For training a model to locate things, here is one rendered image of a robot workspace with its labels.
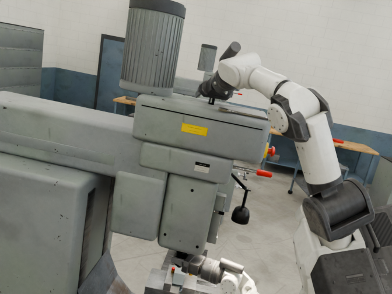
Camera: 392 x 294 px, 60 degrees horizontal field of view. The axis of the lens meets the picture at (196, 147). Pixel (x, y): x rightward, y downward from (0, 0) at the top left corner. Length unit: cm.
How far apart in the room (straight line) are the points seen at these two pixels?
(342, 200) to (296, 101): 28
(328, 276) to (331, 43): 719
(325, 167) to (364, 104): 738
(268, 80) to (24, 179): 88
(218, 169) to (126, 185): 34
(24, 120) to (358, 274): 120
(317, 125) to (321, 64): 710
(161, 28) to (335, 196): 76
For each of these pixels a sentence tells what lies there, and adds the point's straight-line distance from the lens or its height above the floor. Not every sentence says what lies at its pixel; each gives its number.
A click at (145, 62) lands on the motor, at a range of 121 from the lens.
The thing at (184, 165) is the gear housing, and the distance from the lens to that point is 120.
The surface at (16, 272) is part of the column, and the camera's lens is 151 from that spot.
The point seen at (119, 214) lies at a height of 143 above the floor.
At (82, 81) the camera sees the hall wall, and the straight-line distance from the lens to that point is 860.
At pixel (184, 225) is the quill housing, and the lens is 131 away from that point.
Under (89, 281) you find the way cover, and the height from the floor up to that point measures 107.
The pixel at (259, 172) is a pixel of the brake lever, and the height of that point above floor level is 170.
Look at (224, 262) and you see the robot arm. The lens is 142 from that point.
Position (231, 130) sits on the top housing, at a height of 183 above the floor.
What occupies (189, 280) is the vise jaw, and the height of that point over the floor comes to 104.
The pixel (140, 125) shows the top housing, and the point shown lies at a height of 178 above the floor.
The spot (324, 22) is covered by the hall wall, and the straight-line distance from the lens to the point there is 799.
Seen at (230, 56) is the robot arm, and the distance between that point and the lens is 108.
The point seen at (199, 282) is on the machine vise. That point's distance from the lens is 179.
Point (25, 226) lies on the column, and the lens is 139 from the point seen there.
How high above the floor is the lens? 205
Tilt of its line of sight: 15 degrees down
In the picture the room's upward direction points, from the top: 11 degrees clockwise
